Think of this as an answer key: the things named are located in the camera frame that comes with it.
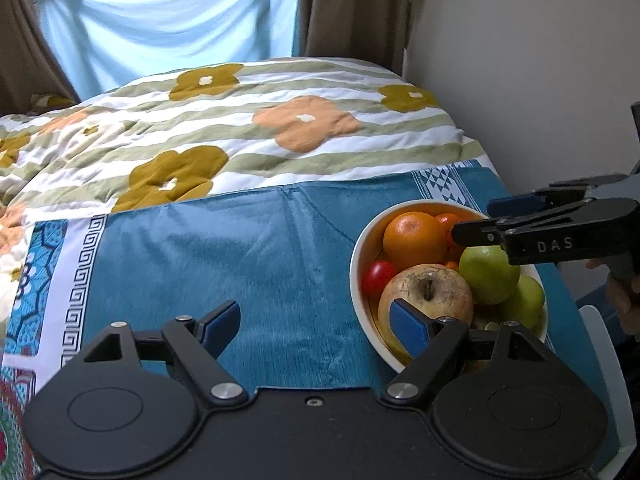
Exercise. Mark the brown curtain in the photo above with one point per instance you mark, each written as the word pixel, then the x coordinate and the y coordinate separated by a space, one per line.
pixel 350 10
pixel 30 50

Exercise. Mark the light blue curtain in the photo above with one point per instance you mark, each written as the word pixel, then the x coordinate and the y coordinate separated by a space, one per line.
pixel 175 10

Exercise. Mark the large orange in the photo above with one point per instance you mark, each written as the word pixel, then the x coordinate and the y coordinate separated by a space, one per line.
pixel 414 240

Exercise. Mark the person's right hand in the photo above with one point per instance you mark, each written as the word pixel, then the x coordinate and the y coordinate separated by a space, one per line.
pixel 625 305

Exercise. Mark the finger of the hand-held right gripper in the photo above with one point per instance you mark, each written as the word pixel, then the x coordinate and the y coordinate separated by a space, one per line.
pixel 475 233
pixel 515 205

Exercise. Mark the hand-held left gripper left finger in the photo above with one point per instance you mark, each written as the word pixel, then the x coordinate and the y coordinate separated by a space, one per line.
pixel 222 325

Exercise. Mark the white oval bowl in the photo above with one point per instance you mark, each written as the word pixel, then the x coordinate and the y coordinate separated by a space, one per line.
pixel 357 280

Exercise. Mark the green apple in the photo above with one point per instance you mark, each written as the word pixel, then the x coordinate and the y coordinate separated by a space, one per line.
pixel 487 277
pixel 527 302

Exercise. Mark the yellow apple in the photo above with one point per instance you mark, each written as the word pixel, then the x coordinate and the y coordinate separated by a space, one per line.
pixel 450 296

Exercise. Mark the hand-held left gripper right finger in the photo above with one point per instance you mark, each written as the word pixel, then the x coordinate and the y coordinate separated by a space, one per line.
pixel 407 327

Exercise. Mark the teal patterned mat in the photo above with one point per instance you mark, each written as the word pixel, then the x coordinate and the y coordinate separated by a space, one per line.
pixel 225 260

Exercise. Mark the red cherry tomato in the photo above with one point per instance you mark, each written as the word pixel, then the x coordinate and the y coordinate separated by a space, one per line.
pixel 377 277

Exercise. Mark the floral striped blanket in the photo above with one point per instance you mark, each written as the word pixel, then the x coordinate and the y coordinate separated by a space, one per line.
pixel 250 160

